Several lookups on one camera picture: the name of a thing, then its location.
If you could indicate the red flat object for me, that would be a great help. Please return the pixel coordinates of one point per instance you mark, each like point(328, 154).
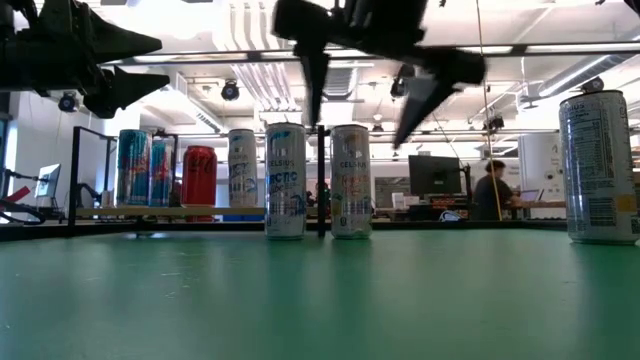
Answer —
point(12, 194)

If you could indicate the black table border frame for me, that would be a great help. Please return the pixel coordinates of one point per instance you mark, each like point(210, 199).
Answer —
point(50, 231)

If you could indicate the wooden background table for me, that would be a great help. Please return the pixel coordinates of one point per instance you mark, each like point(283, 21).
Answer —
point(545, 204)

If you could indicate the black metal shelf frame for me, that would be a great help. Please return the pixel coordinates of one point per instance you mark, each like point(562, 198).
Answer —
point(321, 175)

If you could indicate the white Celsius can orange print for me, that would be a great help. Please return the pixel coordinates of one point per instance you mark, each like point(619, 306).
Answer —
point(351, 190)
point(597, 175)

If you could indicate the person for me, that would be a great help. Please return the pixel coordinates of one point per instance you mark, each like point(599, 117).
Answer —
point(490, 200)

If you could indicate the small tilted monitor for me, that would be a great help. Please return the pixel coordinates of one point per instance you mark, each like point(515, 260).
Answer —
point(47, 181)

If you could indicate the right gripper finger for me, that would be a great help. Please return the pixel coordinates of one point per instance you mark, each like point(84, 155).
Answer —
point(315, 75)
point(440, 75)

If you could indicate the ribbed silver air duct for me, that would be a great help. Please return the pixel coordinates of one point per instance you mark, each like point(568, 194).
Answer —
point(340, 82)

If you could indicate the green table mat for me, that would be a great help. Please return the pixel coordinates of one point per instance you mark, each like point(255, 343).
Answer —
point(350, 300)

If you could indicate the black monitor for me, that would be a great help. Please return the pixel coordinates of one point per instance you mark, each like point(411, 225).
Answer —
point(435, 175)

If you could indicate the open laptop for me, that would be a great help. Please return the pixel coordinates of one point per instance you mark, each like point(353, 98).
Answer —
point(530, 196)

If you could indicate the wooden shelf board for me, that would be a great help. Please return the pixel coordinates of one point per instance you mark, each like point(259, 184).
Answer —
point(150, 212)

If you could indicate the teal Red Bull can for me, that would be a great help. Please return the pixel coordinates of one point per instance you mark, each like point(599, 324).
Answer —
point(161, 175)
point(132, 170)

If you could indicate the black ceiling spotlight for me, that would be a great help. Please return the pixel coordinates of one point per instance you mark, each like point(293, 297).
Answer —
point(592, 85)
point(67, 104)
point(230, 91)
point(398, 86)
point(495, 123)

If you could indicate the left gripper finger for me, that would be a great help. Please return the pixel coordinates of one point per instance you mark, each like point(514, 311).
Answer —
point(125, 92)
point(120, 46)

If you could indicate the white Celsius Arctic can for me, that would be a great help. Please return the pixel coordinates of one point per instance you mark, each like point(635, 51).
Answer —
point(285, 185)
point(243, 170)

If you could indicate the red Coca-Cola can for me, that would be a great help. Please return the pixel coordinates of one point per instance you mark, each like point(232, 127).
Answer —
point(199, 175)

